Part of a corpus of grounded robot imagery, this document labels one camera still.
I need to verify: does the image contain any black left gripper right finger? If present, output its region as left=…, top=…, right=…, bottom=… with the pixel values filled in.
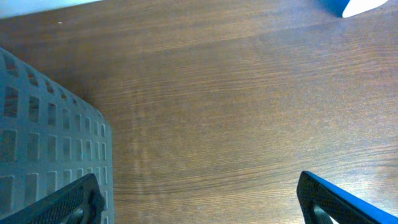
left=297, top=170, right=397, bottom=223

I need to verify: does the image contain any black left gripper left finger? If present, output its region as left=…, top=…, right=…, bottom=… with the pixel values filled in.
left=1, top=174, right=105, bottom=224

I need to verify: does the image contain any white barcode scanner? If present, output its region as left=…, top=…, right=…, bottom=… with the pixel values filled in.
left=341, top=0, right=388, bottom=18

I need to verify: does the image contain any grey plastic mesh basket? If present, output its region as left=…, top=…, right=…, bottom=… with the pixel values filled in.
left=1, top=50, right=115, bottom=223

